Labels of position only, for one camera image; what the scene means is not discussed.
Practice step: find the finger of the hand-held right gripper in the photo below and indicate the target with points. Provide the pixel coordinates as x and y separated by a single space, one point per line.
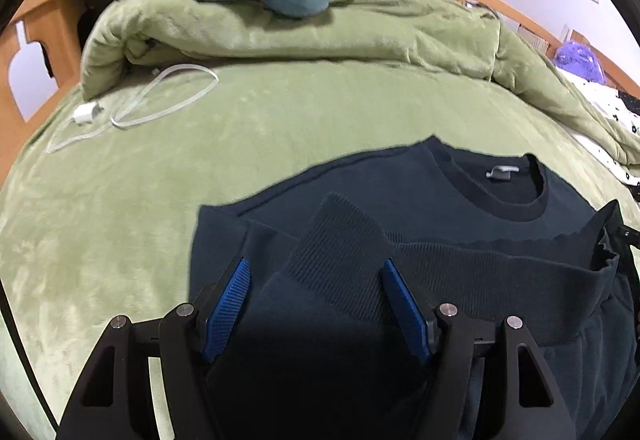
617 225

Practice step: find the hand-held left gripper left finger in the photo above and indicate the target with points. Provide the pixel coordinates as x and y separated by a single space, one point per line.
227 305

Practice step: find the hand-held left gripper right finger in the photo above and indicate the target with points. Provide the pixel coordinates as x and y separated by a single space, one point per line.
407 315

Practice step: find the dark navy sweatshirt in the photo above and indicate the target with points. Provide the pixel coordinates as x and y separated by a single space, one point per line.
475 230

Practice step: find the white floral bed sheet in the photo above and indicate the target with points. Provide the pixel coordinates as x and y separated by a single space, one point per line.
610 114

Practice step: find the green plush bed sheet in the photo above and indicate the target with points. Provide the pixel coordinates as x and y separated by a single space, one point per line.
125 200

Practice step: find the purple plush toy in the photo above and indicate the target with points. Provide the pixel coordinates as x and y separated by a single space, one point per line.
580 62

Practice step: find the green plush quilt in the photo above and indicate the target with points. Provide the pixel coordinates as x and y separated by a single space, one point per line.
300 34

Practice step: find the wooden bed frame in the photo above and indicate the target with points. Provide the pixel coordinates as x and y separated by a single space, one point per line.
45 14

